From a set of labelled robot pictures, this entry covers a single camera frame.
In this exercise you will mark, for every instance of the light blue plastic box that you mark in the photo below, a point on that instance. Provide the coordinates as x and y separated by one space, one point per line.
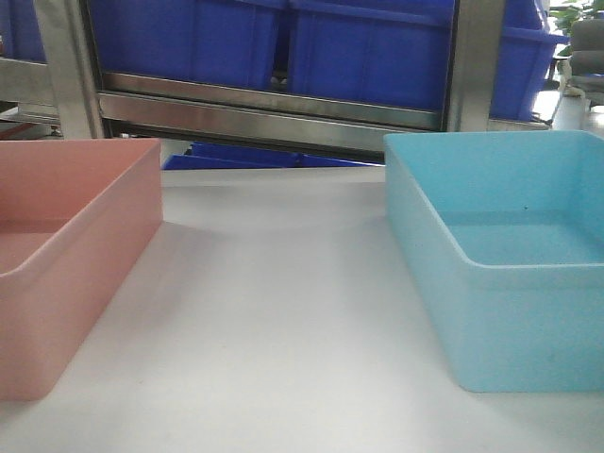
503 236

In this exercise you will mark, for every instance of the pink plastic box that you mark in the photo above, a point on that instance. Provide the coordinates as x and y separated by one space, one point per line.
75 217

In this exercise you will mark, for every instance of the blue crate lower shelf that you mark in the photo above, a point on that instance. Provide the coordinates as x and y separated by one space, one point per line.
212 156

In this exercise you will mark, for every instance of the stainless steel shelf rack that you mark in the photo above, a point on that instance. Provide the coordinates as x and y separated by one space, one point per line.
70 91

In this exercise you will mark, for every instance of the blue crate upper middle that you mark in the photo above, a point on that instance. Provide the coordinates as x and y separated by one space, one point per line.
392 53

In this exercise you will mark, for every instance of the blue crate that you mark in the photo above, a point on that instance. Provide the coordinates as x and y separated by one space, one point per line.
392 53
230 43
526 49

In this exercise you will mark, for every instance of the blue crate upper left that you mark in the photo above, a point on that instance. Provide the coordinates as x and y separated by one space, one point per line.
230 43

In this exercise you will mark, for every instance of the blue crate upper right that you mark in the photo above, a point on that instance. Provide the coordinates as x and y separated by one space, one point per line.
526 49

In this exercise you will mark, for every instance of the grey office chair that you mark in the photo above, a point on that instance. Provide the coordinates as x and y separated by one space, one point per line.
583 71

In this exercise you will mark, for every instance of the green potted plant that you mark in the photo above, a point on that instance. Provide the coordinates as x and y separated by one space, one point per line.
573 14

